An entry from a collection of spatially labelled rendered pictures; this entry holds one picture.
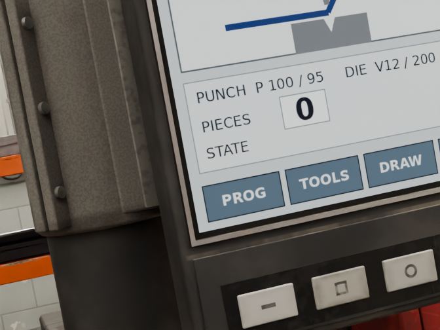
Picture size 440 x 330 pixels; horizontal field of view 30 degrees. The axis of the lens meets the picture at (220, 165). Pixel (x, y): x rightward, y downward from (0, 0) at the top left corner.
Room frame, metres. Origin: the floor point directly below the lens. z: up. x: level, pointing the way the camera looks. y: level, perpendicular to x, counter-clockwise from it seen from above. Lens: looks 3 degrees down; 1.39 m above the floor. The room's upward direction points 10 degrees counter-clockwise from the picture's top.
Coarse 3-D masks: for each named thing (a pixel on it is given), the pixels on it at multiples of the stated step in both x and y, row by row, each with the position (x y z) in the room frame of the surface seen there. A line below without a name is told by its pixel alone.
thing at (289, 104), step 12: (288, 96) 0.52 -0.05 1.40; (300, 96) 0.52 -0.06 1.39; (312, 96) 0.53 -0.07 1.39; (324, 96) 0.53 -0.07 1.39; (288, 108) 0.52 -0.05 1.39; (300, 108) 0.52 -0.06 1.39; (312, 108) 0.53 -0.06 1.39; (324, 108) 0.53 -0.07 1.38; (288, 120) 0.52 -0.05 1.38; (300, 120) 0.52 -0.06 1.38; (312, 120) 0.53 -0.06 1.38; (324, 120) 0.53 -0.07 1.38
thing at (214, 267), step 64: (128, 0) 0.51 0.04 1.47; (128, 64) 0.60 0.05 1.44; (384, 192) 0.54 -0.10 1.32; (192, 256) 0.50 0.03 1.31; (256, 256) 0.51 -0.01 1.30; (320, 256) 0.52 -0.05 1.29; (384, 256) 0.53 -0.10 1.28; (192, 320) 0.50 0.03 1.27; (256, 320) 0.51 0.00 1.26; (320, 320) 0.52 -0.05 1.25
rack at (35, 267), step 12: (12, 156) 2.71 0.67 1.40; (0, 168) 2.70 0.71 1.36; (12, 168) 2.71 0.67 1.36; (0, 264) 3.12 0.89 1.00; (12, 264) 2.70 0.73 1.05; (24, 264) 2.71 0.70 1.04; (36, 264) 2.71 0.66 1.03; (48, 264) 2.72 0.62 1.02; (0, 276) 2.69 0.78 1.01; (12, 276) 2.70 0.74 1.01; (24, 276) 2.70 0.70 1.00; (36, 276) 2.71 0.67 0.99
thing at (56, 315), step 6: (54, 312) 0.92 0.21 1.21; (60, 312) 0.91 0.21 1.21; (42, 318) 0.90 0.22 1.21; (48, 318) 0.89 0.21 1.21; (54, 318) 0.88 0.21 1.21; (60, 318) 0.88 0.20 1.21; (42, 324) 0.89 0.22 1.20; (48, 324) 0.86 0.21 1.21; (54, 324) 0.85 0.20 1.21; (60, 324) 0.85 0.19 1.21
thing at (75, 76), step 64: (0, 0) 0.60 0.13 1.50; (64, 0) 0.60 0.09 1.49; (64, 64) 0.60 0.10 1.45; (64, 128) 0.60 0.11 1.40; (128, 128) 0.60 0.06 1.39; (64, 192) 0.60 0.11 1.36; (128, 192) 0.60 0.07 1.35; (64, 256) 0.62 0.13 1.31; (128, 256) 0.61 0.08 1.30; (64, 320) 0.64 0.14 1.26; (128, 320) 0.61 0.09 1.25
